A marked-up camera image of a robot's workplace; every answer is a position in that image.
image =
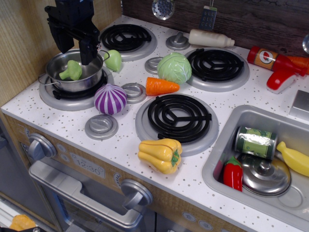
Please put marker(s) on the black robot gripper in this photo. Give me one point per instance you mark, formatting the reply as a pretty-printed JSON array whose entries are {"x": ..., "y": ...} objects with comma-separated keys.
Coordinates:
[{"x": 72, "y": 19}]

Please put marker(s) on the green toy broccoli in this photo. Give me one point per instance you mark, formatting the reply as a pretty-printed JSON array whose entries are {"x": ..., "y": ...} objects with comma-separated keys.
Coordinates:
[{"x": 73, "y": 71}]

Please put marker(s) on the small steel pot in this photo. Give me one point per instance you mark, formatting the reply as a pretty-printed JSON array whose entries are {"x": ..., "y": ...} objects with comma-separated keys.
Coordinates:
[{"x": 91, "y": 73}]

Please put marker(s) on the light green toy pear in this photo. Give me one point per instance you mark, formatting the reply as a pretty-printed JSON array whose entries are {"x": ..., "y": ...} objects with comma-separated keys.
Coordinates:
[{"x": 113, "y": 60}]

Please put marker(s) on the back left black burner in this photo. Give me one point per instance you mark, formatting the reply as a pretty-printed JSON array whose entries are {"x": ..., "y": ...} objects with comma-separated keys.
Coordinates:
[{"x": 133, "y": 42}]

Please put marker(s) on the black burner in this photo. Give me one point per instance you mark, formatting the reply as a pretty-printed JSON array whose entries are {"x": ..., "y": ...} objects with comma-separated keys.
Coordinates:
[
  {"x": 181, "y": 117},
  {"x": 217, "y": 70},
  {"x": 71, "y": 101},
  {"x": 133, "y": 42}
]

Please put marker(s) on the front left black burner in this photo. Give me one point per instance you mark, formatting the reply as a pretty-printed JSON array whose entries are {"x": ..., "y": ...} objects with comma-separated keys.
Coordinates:
[{"x": 71, "y": 101}]

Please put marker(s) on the purple striped toy onion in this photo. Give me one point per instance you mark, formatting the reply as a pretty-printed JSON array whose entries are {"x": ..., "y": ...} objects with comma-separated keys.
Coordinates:
[{"x": 110, "y": 99}]

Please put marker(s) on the silver stovetop knob middle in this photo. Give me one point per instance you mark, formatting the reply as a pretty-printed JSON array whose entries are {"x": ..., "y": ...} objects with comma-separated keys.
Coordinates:
[{"x": 135, "y": 92}]

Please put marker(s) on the silver stovetop knob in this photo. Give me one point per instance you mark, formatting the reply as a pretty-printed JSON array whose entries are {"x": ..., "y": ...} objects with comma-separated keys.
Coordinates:
[
  {"x": 152, "y": 64},
  {"x": 101, "y": 127},
  {"x": 135, "y": 92},
  {"x": 177, "y": 42}
]

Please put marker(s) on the silver stovetop knob centre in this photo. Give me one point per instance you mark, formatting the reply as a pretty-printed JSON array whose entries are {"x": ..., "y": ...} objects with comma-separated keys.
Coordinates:
[{"x": 152, "y": 64}]

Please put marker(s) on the silver stovetop knob front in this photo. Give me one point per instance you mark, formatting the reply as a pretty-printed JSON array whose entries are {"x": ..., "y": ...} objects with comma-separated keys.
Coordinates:
[{"x": 101, "y": 127}]

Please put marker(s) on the orange toy carrot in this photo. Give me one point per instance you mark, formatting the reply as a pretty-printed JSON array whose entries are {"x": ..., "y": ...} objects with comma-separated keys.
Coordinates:
[{"x": 156, "y": 86}]

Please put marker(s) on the hanging silver strainer spoon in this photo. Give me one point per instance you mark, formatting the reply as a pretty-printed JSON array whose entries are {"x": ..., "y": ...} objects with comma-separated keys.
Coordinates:
[{"x": 163, "y": 9}]

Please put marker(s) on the green toy cabbage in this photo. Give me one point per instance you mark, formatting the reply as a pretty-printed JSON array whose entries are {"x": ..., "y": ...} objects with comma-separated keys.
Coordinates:
[{"x": 174, "y": 67}]

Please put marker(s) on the silver stovetop knob back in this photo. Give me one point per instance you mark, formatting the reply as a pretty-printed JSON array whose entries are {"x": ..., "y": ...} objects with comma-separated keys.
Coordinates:
[{"x": 177, "y": 42}]

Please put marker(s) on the left silver oven knob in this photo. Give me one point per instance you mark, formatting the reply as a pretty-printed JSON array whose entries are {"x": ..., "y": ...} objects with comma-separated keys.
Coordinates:
[{"x": 40, "y": 147}]

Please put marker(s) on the silver oven knob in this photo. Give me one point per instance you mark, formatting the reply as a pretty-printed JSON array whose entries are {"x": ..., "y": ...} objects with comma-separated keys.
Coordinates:
[
  {"x": 136, "y": 194},
  {"x": 40, "y": 147}
]

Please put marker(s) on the cream toy bottle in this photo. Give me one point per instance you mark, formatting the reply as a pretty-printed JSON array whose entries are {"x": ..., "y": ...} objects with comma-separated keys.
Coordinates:
[{"x": 210, "y": 39}]

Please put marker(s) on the front right black burner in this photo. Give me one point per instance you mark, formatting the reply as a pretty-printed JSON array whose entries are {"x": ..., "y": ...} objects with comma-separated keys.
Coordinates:
[{"x": 181, "y": 117}]

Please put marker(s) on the back right black burner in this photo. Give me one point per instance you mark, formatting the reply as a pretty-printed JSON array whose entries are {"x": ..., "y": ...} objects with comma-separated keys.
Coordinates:
[{"x": 217, "y": 70}]

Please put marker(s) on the yellow toy bell pepper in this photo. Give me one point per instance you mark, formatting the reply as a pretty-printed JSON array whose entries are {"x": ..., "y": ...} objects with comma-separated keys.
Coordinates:
[{"x": 162, "y": 155}]

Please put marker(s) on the right silver oven knob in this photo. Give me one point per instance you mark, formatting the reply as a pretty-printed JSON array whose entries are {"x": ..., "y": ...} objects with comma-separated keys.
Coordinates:
[{"x": 136, "y": 194}]

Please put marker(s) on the silver toy sink basin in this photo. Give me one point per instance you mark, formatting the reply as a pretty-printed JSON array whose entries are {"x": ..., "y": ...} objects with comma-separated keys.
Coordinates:
[{"x": 290, "y": 206}]

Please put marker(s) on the yellow toy on floor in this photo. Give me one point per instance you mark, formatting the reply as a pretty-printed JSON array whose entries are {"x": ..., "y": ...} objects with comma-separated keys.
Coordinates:
[{"x": 22, "y": 222}]

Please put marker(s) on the red toy ketchup bottle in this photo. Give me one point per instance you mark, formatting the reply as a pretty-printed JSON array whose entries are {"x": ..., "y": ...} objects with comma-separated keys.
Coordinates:
[{"x": 273, "y": 61}]

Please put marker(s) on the red toy chili pepper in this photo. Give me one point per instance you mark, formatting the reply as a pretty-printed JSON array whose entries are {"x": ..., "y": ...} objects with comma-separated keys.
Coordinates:
[{"x": 233, "y": 173}]

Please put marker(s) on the green toy can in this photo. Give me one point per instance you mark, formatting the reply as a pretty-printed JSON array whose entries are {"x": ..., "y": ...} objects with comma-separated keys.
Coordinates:
[{"x": 259, "y": 143}]

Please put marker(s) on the orange toy behind ketchup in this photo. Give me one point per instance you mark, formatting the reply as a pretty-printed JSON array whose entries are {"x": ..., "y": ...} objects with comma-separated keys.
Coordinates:
[{"x": 300, "y": 61}]

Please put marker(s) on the hanging silver utensil right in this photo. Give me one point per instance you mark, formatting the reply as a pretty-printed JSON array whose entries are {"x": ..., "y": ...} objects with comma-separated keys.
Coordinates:
[{"x": 305, "y": 44}]

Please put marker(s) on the silver faucet base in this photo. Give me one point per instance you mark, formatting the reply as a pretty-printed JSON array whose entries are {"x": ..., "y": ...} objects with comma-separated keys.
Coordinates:
[{"x": 300, "y": 106}]

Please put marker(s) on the steel pot lid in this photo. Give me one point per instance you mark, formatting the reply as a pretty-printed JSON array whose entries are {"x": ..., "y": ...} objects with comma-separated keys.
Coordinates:
[{"x": 265, "y": 177}]

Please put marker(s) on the yellow toy banana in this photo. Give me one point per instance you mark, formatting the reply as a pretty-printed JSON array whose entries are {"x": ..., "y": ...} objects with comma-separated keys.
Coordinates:
[{"x": 294, "y": 159}]

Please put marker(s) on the silver oven door handle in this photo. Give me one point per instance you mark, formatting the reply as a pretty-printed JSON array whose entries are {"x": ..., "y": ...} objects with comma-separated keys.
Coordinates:
[{"x": 81, "y": 212}]

